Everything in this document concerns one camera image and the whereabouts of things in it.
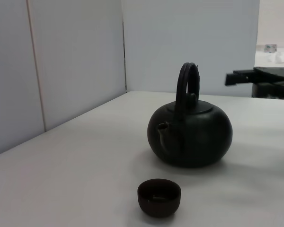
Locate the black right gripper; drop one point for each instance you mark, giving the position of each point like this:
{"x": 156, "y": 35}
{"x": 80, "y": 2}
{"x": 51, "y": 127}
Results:
{"x": 274, "y": 72}

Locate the black round teapot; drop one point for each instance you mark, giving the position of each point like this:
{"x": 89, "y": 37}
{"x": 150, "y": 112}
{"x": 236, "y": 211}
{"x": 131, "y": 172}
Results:
{"x": 191, "y": 142}

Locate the small dark teacup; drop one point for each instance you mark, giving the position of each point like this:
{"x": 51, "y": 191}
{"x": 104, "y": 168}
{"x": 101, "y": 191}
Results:
{"x": 158, "y": 201}

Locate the black teapot lid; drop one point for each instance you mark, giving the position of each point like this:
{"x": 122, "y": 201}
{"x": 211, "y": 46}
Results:
{"x": 203, "y": 107}

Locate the small box with green print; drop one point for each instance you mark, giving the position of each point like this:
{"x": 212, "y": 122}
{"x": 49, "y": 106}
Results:
{"x": 268, "y": 48}

